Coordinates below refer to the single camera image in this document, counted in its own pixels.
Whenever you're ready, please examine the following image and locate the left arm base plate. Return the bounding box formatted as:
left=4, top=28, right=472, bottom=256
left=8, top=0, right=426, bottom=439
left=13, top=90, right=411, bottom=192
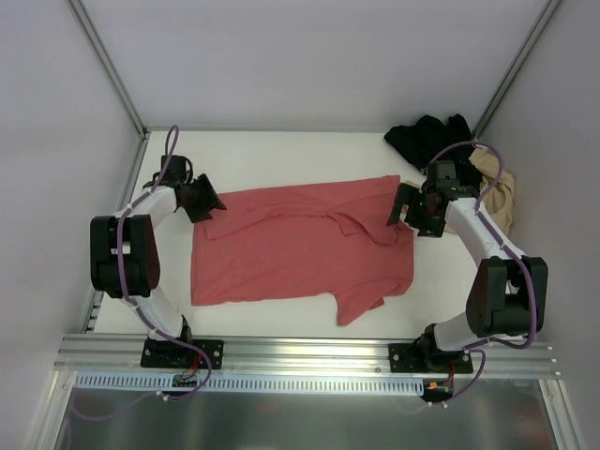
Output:
left=140, top=338, right=225, bottom=370

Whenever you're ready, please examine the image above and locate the aluminium front rail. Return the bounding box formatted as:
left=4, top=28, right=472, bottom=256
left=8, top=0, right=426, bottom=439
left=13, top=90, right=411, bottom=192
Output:
left=53, top=333, right=563, bottom=380

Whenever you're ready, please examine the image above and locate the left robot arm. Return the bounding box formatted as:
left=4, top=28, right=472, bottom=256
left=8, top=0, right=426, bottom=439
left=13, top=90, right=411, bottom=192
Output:
left=90, top=156, right=226, bottom=370

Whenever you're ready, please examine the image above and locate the right aluminium frame post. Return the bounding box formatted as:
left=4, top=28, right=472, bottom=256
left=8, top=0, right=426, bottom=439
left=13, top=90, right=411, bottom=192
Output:
left=472, top=0, right=564, bottom=138

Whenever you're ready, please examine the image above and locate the black t shirt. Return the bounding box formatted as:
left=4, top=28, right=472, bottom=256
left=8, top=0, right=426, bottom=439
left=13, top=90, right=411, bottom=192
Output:
left=383, top=114, right=482, bottom=189

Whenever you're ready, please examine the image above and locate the aluminium frame post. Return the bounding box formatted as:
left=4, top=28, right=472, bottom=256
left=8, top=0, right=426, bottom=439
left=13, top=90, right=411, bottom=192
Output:
left=66, top=0, right=147, bottom=139
left=472, top=0, right=564, bottom=138

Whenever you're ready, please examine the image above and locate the left aluminium frame post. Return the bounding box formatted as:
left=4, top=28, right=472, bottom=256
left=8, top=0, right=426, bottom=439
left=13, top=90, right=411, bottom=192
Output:
left=66, top=0, right=147, bottom=139

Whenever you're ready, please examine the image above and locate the beige t shirt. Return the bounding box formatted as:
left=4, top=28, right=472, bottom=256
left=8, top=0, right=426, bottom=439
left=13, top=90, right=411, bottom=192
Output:
left=402, top=148, right=517, bottom=236

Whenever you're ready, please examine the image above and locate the pink t shirt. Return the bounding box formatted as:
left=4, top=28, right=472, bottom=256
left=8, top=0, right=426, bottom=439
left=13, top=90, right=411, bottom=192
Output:
left=190, top=175, right=414, bottom=326

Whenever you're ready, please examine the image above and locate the white slotted cable duct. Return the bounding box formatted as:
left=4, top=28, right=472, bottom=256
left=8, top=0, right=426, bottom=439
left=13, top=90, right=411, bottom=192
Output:
left=73, top=371, right=425, bottom=397

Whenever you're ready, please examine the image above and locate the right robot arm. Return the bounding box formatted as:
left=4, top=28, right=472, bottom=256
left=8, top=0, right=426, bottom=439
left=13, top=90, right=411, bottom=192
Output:
left=388, top=161, right=548, bottom=374

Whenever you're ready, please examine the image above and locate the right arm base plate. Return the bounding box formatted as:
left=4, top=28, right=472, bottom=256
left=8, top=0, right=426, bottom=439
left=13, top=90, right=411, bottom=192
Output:
left=388, top=342, right=473, bottom=375

